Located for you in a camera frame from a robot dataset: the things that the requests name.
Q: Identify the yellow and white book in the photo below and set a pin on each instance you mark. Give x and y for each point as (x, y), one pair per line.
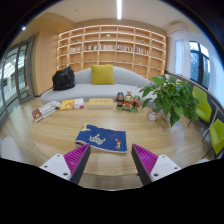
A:
(70, 104)

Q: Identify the green chair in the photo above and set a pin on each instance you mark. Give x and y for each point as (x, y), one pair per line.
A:
(217, 135)
(202, 106)

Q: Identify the black bag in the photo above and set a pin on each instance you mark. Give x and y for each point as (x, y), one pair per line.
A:
(63, 79)

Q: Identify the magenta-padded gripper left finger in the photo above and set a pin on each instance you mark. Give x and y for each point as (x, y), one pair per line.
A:
(60, 166)

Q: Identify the white air conditioner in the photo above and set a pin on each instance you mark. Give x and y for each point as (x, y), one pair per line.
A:
(176, 28)

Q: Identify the colourful figurine group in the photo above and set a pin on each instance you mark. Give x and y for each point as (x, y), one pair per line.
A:
(128, 101)

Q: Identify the long ceiling light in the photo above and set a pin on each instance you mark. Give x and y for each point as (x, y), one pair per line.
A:
(119, 9)

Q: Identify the small white and red cup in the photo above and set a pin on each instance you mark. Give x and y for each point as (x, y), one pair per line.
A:
(152, 115)

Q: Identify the green potted plant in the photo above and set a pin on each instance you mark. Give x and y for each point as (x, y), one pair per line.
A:
(171, 96)

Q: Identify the blue printed towel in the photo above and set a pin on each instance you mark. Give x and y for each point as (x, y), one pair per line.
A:
(101, 138)

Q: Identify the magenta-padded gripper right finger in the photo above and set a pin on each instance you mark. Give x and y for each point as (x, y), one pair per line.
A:
(160, 166)

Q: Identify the plain yellow book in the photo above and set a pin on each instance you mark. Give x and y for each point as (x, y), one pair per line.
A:
(101, 103)

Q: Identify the grey curved sofa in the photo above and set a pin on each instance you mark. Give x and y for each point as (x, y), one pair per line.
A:
(86, 90)

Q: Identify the red and white book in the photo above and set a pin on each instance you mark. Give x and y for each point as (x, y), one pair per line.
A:
(42, 112)

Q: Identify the glass door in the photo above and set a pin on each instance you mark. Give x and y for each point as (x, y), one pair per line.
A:
(15, 80)

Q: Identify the yellow cushion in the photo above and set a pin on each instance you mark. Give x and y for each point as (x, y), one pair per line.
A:
(102, 74)

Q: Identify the dark-framed window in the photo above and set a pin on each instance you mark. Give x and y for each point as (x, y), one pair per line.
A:
(199, 65)

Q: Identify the wooden wall shelf unit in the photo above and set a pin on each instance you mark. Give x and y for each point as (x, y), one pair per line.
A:
(110, 53)

